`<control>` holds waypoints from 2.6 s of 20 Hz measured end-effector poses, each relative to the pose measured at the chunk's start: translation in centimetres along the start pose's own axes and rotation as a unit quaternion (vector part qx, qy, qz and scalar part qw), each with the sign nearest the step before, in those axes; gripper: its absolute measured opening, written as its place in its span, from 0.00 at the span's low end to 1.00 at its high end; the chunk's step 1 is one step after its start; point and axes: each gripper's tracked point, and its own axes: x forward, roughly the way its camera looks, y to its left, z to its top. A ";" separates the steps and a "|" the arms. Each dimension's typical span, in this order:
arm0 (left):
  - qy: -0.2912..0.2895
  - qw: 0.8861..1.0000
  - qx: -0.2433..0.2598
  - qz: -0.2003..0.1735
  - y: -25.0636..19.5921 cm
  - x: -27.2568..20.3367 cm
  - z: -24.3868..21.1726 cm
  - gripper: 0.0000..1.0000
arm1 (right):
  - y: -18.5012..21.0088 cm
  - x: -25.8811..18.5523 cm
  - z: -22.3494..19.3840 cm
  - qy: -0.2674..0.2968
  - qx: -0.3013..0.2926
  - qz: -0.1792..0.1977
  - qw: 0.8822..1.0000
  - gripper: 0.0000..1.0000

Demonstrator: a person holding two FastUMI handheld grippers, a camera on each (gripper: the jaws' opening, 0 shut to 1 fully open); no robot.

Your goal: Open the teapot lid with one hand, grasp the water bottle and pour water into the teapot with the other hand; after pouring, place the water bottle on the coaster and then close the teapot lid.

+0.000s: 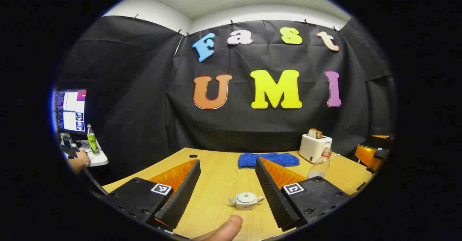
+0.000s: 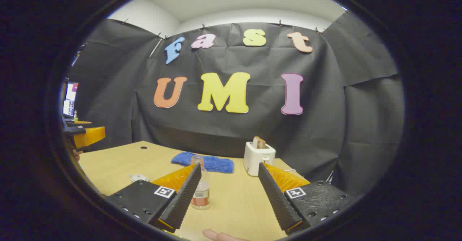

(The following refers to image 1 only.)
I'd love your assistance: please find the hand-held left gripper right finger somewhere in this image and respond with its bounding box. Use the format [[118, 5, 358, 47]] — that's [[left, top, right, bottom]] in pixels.
[[255, 157, 352, 231]]

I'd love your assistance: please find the clear plastic water bottle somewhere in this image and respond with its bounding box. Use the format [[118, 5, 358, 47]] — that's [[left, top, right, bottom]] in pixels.
[[307, 145, 332, 179]]

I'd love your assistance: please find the computer monitor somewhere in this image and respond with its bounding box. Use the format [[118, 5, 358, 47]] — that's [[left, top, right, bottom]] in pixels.
[[54, 89, 88, 135]]

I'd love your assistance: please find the blue towel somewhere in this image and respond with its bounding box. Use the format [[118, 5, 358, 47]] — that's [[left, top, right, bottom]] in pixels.
[[237, 152, 300, 169]]

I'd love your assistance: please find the white ceramic teacup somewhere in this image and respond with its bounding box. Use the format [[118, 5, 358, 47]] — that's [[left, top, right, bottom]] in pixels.
[[228, 193, 265, 211]]

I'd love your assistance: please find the green drink bottle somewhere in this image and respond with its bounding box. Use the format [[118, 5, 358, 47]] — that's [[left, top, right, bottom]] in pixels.
[[86, 124, 100, 156]]

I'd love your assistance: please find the white side table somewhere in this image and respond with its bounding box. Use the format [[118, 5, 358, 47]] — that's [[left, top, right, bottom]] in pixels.
[[61, 140, 109, 167]]

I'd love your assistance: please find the black backdrop cloth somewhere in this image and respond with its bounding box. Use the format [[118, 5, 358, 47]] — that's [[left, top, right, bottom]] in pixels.
[[58, 15, 396, 184]]

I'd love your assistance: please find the white toaster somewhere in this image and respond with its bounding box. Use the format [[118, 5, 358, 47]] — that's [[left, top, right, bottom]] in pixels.
[[299, 133, 333, 164]]

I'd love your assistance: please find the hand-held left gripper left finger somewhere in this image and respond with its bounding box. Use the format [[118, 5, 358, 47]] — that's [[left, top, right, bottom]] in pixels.
[[102, 158, 201, 232]]

